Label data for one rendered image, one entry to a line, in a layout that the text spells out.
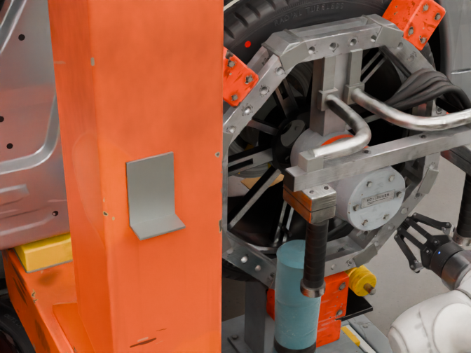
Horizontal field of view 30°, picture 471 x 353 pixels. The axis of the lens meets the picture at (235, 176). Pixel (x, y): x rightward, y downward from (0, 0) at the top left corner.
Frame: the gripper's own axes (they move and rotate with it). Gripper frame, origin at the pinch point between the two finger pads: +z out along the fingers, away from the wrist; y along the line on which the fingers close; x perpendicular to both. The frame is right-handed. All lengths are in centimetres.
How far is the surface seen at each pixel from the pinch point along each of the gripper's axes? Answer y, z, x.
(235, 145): -9.9, 21.0, 31.0
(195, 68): -2, -41, 94
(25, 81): -23, 13, 82
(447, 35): 37.5, 10.6, 13.1
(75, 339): -50, -15, 61
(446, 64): 33.4, 10.9, 7.2
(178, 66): -3, -41, 96
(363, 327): -29, 25, -50
